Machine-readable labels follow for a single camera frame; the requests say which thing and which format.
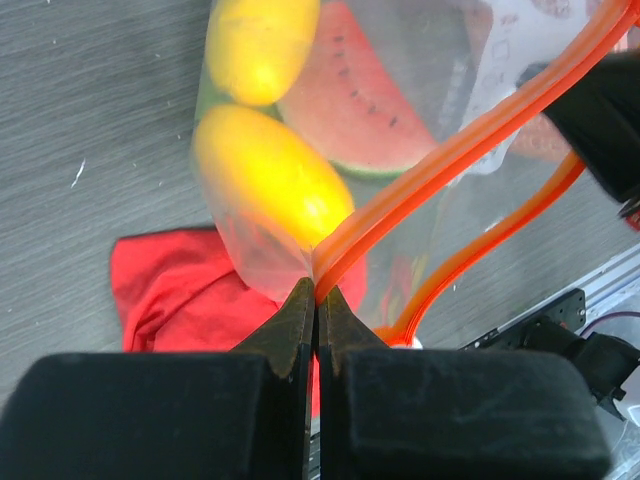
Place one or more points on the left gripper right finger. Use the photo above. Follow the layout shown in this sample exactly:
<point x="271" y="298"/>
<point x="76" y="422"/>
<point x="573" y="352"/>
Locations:
<point x="389" y="413"/>

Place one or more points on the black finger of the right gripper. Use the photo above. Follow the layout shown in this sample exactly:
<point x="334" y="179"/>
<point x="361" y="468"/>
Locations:
<point x="599" y="118"/>

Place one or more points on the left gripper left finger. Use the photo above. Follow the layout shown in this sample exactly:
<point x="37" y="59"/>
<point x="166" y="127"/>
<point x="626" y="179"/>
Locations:
<point x="241" y="414"/>

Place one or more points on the clear zip bag orange zipper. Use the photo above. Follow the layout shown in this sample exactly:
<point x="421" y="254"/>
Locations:
<point x="502" y="214"/>

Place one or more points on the orange mango toy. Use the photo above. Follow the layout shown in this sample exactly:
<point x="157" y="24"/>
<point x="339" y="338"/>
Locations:
<point x="259" y="167"/>

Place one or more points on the watermelon slice toy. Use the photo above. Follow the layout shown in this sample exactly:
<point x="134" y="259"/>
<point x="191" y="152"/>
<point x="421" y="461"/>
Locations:
<point x="346" y="106"/>

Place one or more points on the yellow lemon toy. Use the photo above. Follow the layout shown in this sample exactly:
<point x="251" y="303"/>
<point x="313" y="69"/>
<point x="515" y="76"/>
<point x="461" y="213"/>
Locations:
<point x="255" y="50"/>

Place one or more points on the red crumpled cloth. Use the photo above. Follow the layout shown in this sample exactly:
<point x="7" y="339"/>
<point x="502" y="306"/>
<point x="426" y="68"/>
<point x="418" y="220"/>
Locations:
<point x="178" y="292"/>

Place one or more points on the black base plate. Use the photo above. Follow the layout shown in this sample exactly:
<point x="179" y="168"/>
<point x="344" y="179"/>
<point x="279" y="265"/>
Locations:
<point x="608" y="364"/>

